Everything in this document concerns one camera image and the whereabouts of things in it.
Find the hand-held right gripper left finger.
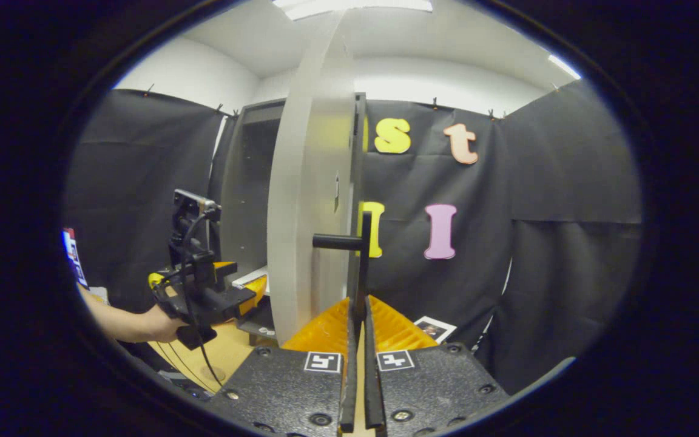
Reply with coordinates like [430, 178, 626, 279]
[206, 296, 360, 437]

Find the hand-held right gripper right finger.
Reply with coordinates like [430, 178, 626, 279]
[362, 296, 512, 437]

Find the black door handle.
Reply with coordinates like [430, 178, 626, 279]
[313, 209, 372, 322]

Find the grey cabinet door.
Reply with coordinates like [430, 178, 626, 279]
[266, 12, 367, 347]

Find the white portrait book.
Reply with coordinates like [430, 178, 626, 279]
[413, 316, 457, 344]

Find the black backdrop cloth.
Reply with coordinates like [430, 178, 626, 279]
[64, 79, 644, 395]

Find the ceiling light panel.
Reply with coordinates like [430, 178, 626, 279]
[272, 0, 433, 20]
[547, 53, 582, 81]

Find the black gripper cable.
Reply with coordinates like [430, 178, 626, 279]
[177, 209, 226, 389]

